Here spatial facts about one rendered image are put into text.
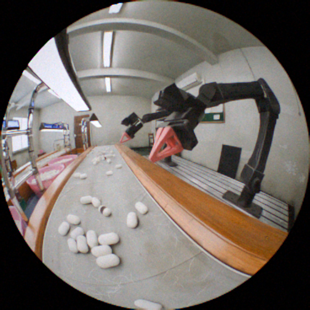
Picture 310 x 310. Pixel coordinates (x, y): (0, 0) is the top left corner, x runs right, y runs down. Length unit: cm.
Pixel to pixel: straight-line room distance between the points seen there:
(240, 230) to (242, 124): 193
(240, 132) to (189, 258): 199
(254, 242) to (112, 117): 509
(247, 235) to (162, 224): 17
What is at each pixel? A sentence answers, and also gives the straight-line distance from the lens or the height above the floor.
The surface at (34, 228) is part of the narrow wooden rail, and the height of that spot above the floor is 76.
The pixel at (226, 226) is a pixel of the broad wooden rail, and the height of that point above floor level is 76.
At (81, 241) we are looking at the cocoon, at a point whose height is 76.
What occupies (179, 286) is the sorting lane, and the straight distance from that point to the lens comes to 18.
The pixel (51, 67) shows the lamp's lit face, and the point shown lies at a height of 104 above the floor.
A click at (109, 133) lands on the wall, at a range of 492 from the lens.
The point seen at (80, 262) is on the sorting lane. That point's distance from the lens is 21.
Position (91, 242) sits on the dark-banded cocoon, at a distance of 19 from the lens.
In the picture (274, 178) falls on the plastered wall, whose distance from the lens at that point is 207.
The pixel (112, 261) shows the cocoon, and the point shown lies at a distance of 16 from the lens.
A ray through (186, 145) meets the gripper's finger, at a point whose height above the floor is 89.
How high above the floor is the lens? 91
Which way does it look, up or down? 14 degrees down
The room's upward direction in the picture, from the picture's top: straight up
